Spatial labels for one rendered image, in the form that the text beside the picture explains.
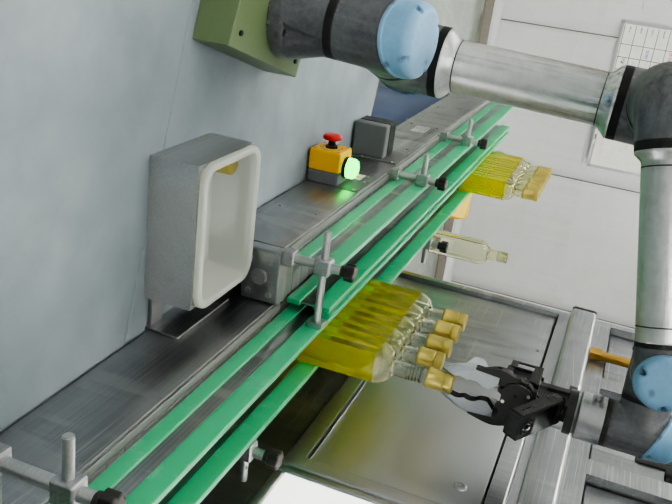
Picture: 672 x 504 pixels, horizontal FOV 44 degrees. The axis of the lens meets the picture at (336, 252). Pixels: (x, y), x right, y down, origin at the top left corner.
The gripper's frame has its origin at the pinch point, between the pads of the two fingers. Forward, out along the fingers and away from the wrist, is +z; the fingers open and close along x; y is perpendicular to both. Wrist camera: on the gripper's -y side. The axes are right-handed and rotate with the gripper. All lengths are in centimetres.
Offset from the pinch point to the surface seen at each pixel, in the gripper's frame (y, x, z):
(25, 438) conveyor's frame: -52, 6, 40
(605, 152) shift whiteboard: 594, -90, -3
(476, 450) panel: 2.8, -12.7, -6.5
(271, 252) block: -2.6, 15.3, 32.0
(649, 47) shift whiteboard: 594, -1, -16
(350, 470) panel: -13.4, -12.6, 10.3
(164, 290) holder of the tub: -21.8, 13.7, 40.1
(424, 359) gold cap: 4.1, 0.5, 5.3
